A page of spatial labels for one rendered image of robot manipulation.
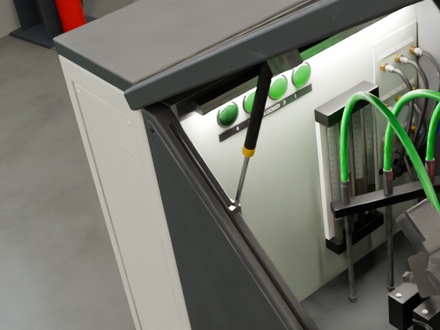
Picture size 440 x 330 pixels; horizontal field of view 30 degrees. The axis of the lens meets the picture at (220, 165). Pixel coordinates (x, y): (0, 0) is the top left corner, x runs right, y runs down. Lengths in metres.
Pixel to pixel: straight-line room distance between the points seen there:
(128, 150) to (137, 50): 0.19
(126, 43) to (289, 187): 0.44
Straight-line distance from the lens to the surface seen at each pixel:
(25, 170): 4.09
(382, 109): 1.36
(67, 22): 5.18
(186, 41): 1.47
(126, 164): 1.56
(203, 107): 1.39
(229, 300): 1.47
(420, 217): 1.16
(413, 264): 1.28
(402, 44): 1.76
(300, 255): 1.78
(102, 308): 3.19
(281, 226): 1.69
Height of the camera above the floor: 2.14
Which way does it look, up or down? 34 degrees down
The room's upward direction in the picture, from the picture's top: 10 degrees counter-clockwise
